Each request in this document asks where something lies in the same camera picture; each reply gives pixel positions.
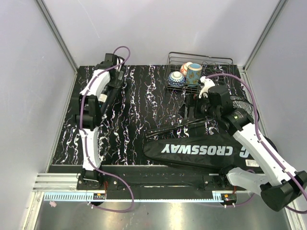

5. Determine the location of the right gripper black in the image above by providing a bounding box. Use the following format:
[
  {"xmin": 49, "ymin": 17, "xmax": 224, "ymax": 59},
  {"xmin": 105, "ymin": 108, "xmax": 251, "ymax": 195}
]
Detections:
[{"xmin": 177, "ymin": 93, "xmax": 220, "ymax": 119}]

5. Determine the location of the black shuttlecock tube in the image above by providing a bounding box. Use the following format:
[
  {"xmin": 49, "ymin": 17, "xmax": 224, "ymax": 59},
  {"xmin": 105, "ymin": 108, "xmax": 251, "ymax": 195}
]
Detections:
[{"xmin": 100, "ymin": 86, "xmax": 120, "ymax": 115}]

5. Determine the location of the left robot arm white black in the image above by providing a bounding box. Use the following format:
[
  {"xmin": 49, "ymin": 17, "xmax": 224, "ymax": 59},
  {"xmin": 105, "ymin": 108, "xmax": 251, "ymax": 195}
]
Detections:
[{"xmin": 72, "ymin": 53, "xmax": 124, "ymax": 190}]

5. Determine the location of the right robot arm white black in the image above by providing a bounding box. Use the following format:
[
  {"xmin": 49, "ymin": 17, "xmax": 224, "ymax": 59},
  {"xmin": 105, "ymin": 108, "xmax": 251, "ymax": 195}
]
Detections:
[{"xmin": 183, "ymin": 85, "xmax": 307, "ymax": 211}]

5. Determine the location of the black badminton racket upper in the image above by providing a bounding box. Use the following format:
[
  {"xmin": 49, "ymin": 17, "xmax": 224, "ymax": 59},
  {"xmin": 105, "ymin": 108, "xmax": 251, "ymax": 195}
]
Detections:
[{"xmin": 230, "ymin": 95, "xmax": 253, "ymax": 108}]

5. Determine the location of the black badminton racket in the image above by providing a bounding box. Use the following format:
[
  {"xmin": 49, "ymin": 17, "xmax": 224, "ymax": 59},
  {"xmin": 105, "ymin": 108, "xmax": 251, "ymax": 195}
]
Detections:
[
  {"xmin": 230, "ymin": 95, "xmax": 253, "ymax": 108},
  {"xmin": 145, "ymin": 100, "xmax": 260, "ymax": 138}
]

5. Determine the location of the black badminton racket lower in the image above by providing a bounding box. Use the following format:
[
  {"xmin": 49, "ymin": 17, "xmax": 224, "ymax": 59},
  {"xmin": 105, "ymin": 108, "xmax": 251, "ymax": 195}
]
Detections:
[{"xmin": 145, "ymin": 100, "xmax": 260, "ymax": 138}]

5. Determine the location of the blue white patterned bowl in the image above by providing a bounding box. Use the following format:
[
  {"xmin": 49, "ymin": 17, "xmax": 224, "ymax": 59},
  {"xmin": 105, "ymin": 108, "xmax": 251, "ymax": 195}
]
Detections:
[{"xmin": 167, "ymin": 71, "xmax": 185, "ymax": 87}]

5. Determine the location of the light blue butterfly cup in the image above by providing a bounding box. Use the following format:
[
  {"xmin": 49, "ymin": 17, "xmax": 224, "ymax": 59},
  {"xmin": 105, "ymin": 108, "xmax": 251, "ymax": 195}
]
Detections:
[{"xmin": 186, "ymin": 63, "xmax": 202, "ymax": 87}]

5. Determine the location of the red white patterned cup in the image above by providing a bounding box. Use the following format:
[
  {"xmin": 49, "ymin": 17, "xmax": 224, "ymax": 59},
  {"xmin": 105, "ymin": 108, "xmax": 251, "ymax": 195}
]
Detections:
[{"xmin": 180, "ymin": 62, "xmax": 192, "ymax": 76}]

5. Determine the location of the black Crossway racket bag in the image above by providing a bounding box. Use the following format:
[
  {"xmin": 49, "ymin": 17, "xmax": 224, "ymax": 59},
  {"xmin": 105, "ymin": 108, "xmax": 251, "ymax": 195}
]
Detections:
[{"xmin": 143, "ymin": 133, "xmax": 263, "ymax": 173}]

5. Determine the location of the small pink object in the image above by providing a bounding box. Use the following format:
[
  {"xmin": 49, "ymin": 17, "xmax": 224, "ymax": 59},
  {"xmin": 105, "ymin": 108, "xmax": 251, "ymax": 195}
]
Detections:
[{"xmin": 49, "ymin": 201, "xmax": 57, "ymax": 207}]

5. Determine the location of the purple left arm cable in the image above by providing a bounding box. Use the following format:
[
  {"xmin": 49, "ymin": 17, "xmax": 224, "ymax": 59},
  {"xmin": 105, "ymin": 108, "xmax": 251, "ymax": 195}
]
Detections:
[{"xmin": 80, "ymin": 46, "xmax": 135, "ymax": 213}]

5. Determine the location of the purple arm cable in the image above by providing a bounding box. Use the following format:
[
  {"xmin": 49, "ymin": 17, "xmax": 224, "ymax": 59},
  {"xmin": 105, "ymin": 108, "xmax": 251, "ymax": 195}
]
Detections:
[
  {"xmin": 80, "ymin": 46, "xmax": 135, "ymax": 213},
  {"xmin": 206, "ymin": 73, "xmax": 307, "ymax": 214}
]

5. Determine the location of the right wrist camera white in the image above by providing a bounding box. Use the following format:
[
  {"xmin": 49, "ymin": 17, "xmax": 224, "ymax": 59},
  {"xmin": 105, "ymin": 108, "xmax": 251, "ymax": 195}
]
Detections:
[{"xmin": 199, "ymin": 76, "xmax": 215, "ymax": 99}]

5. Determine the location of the dark wire dish rack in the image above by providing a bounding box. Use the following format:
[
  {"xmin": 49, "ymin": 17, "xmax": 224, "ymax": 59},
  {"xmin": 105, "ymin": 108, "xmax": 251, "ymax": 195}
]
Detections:
[{"xmin": 165, "ymin": 52, "xmax": 237, "ymax": 93}]

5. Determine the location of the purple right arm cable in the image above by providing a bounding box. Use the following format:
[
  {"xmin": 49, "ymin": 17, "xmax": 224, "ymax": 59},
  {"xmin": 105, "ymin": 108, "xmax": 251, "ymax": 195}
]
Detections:
[{"xmin": 206, "ymin": 73, "xmax": 307, "ymax": 214}]

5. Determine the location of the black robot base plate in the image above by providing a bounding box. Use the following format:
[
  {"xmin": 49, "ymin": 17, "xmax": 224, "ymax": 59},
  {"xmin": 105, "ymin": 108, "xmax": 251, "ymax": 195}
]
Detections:
[{"xmin": 77, "ymin": 165, "xmax": 242, "ymax": 201}]

